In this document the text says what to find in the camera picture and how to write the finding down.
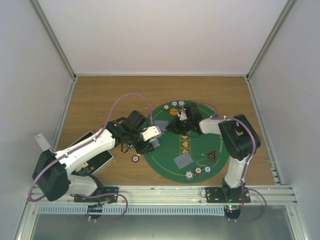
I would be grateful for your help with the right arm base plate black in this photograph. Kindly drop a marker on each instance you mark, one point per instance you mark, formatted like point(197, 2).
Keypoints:
point(219, 195)

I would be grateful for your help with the red black triangle all-in marker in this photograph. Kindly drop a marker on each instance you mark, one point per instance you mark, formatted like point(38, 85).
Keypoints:
point(212, 155)

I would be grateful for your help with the red black chip stack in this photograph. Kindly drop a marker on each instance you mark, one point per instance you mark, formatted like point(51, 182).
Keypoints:
point(135, 158)

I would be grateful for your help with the black aluminium poker case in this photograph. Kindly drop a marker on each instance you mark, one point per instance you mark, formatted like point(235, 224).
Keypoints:
point(95, 164)

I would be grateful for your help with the orange big blind button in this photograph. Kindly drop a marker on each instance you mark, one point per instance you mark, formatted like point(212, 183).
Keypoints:
point(173, 111)

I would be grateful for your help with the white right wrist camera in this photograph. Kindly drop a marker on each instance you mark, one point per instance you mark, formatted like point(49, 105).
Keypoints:
point(182, 114)

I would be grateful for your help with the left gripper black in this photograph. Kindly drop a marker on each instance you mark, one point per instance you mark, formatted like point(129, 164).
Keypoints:
point(144, 148)

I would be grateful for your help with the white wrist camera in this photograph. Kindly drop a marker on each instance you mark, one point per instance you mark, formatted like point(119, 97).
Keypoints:
point(182, 114)
point(152, 132)

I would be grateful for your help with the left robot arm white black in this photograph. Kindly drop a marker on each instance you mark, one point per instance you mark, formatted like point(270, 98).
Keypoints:
point(53, 172)

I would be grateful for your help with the grey slotted cable duct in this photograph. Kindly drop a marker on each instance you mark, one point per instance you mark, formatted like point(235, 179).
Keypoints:
point(134, 210)

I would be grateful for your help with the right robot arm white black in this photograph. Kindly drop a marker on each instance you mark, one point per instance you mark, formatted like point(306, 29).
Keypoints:
point(239, 137)

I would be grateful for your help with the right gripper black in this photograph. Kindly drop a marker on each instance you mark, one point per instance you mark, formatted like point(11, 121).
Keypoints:
point(174, 126)

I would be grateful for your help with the clear acrylic dealer button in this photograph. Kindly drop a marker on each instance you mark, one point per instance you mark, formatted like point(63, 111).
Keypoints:
point(201, 160)

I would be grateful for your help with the dealt card small blind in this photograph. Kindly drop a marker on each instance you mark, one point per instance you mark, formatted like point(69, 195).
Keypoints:
point(162, 124)

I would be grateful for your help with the green round poker mat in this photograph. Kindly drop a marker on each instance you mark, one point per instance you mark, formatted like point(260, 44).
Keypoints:
point(161, 160)

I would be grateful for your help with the dealt cards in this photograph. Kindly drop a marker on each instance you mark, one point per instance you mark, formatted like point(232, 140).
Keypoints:
point(183, 160)

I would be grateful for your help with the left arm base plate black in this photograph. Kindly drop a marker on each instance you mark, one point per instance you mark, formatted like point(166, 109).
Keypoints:
point(102, 195)

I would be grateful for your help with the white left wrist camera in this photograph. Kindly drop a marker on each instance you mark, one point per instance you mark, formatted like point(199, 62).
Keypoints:
point(152, 132)

